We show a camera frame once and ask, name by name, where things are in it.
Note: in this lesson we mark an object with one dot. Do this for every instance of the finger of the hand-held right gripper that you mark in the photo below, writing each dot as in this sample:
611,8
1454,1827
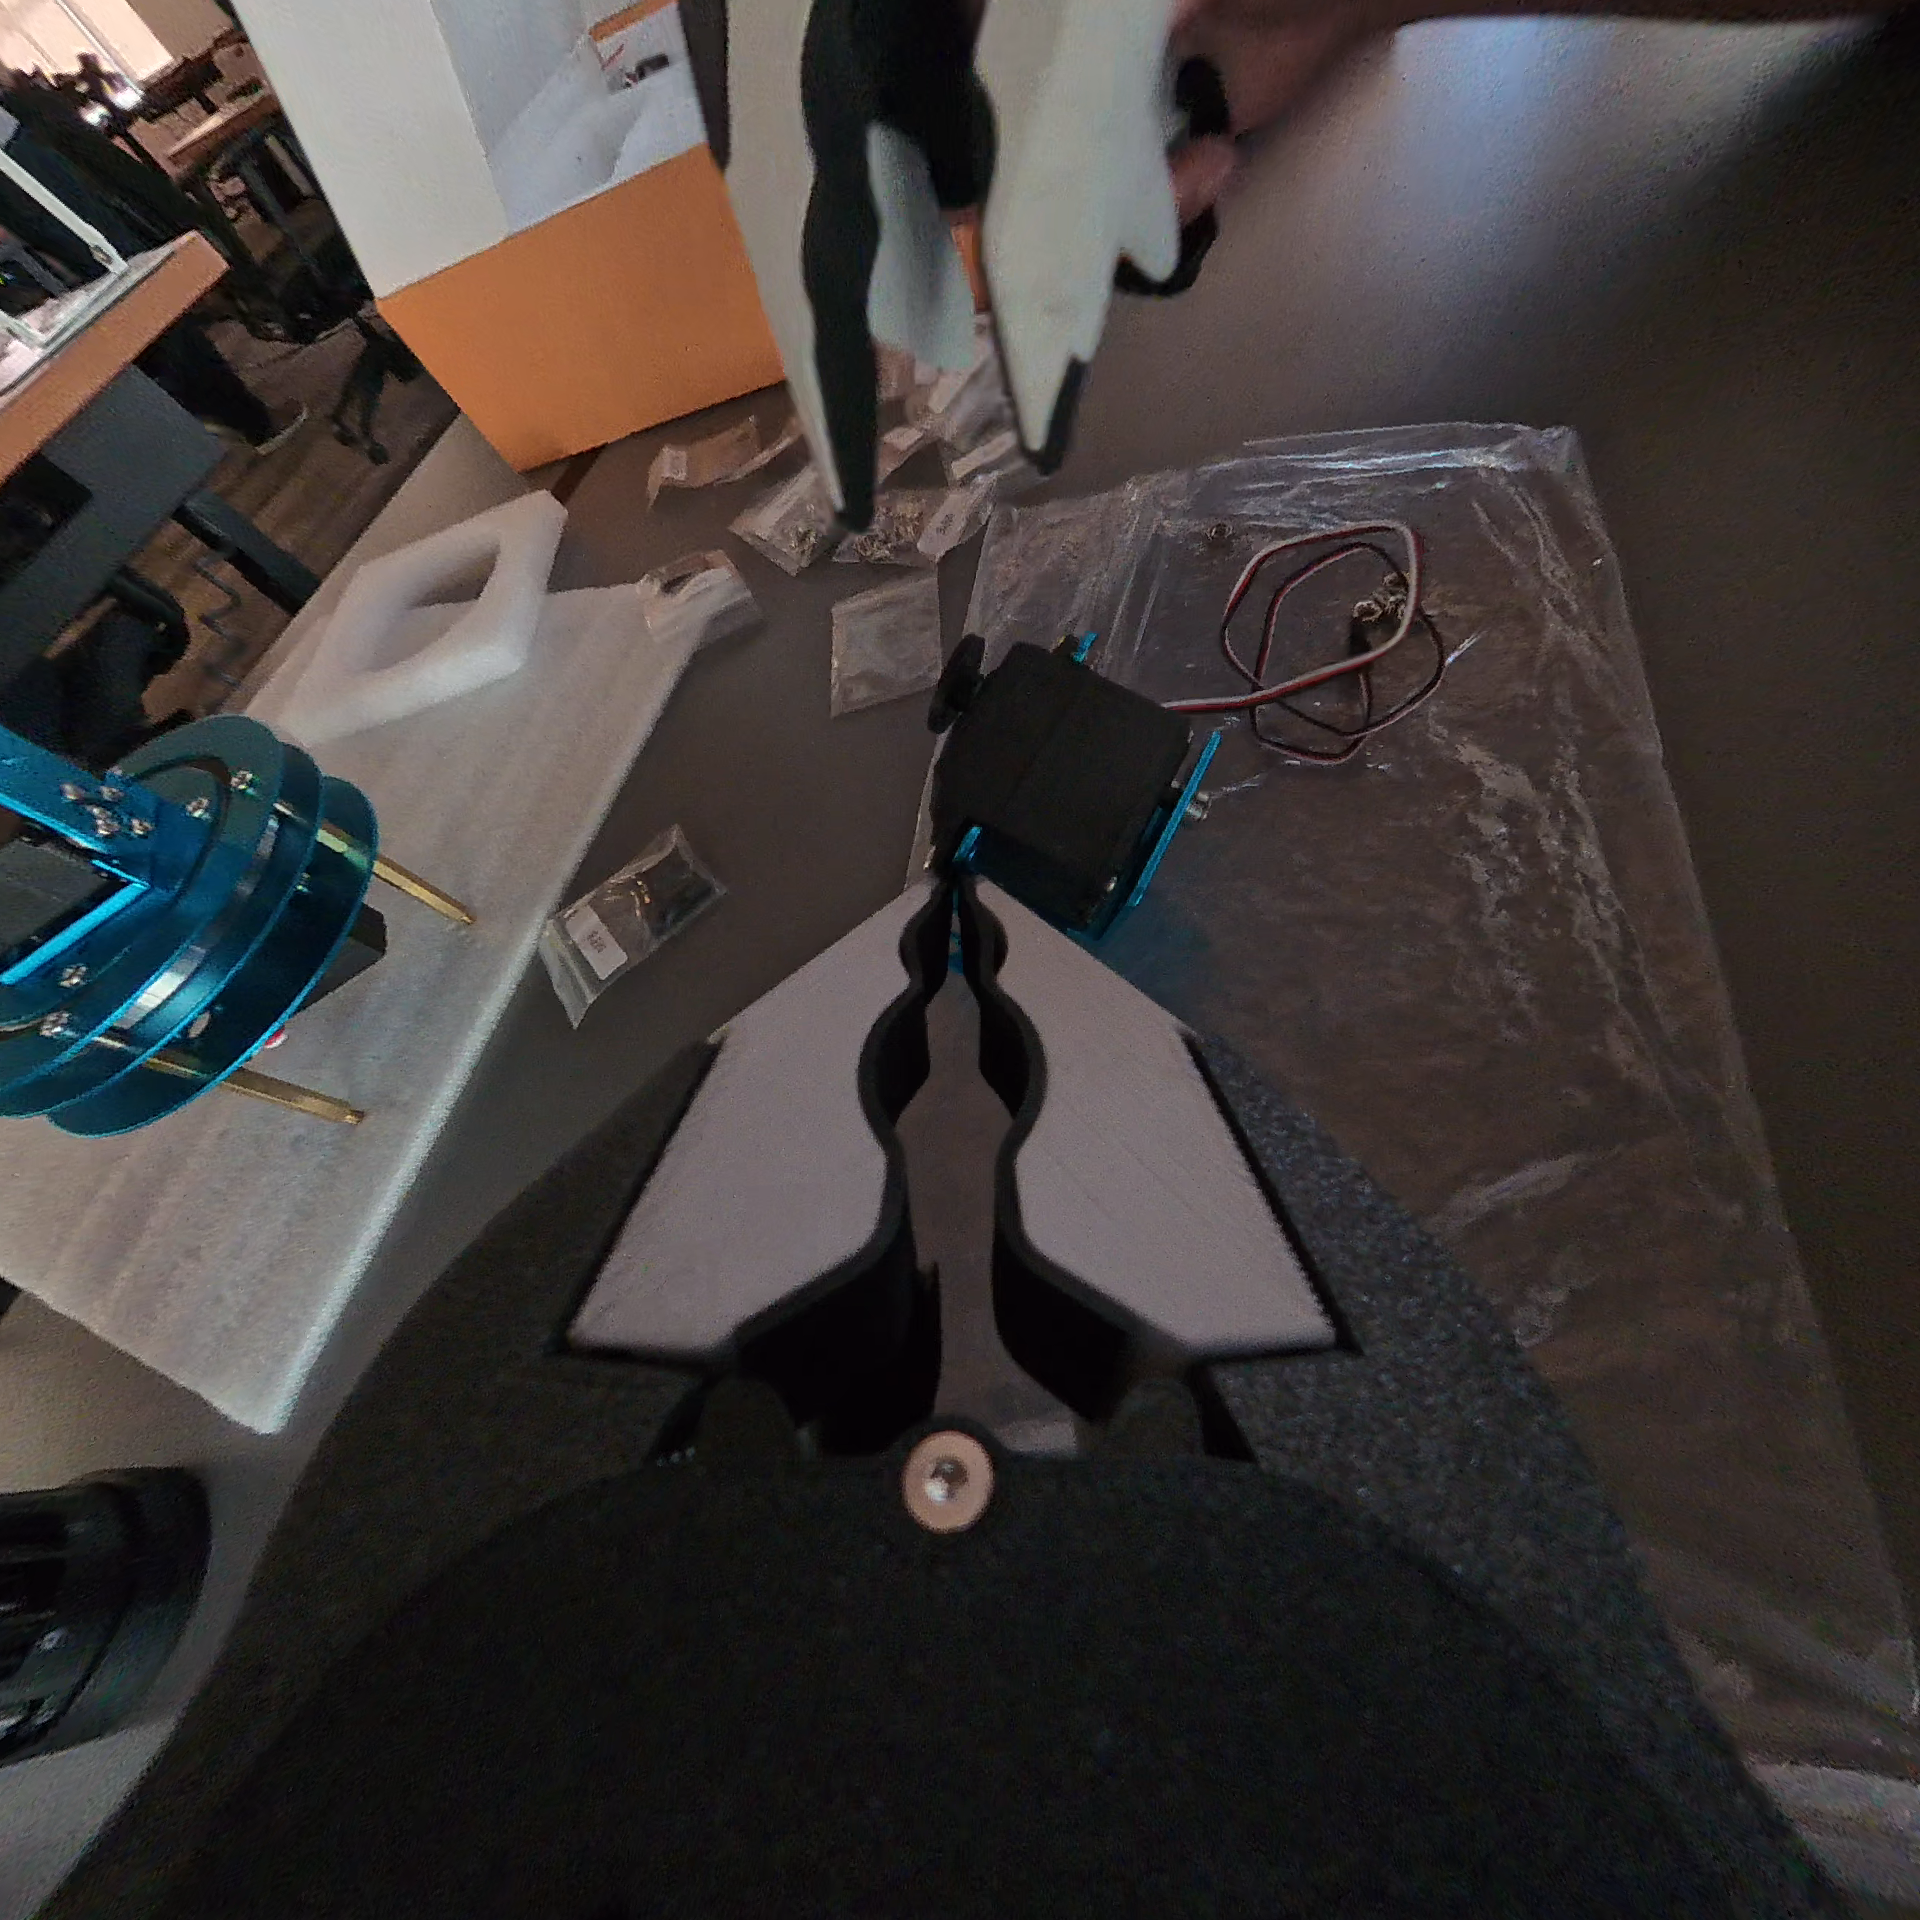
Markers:
771,224
1067,180

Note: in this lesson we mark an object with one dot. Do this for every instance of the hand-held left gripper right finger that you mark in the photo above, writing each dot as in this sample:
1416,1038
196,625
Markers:
1168,1202

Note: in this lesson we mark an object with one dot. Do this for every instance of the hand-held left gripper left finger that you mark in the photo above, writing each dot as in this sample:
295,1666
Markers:
737,1202

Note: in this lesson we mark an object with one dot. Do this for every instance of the black servo with blue bracket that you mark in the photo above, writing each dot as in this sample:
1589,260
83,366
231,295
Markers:
1067,779

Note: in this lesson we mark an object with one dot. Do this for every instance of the blue toy robot arm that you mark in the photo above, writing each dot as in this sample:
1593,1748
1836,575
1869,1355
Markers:
150,930

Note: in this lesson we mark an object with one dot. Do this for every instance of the grey desk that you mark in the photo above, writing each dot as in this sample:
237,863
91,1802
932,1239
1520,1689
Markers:
1498,224

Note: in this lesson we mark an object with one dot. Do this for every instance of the person's right hand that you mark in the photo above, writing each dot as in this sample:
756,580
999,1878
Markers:
1290,60

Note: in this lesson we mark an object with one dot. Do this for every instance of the orange cardboard box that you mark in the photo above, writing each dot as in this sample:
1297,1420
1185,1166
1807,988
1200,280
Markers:
601,330

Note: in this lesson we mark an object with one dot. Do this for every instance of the small bag of black parts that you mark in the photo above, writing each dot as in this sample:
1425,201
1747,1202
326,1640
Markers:
630,922

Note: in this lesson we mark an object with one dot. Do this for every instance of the small clear parts bag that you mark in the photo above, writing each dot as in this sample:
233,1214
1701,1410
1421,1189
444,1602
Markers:
691,592

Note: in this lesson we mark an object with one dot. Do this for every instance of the pile of small screw bags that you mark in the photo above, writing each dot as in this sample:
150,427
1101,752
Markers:
884,645

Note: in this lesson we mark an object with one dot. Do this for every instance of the clear plastic bag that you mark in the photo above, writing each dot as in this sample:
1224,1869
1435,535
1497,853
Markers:
1498,974

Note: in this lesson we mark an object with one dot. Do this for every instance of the white foam sheet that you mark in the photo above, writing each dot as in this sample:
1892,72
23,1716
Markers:
302,1230

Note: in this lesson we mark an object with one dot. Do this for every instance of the wooden table with dark panel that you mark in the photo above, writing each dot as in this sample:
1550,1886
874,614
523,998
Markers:
91,391

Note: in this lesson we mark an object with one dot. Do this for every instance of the black cylindrical tool holder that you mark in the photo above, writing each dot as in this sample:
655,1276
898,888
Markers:
75,1604

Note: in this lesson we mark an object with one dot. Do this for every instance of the white foam frame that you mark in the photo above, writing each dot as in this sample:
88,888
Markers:
361,645

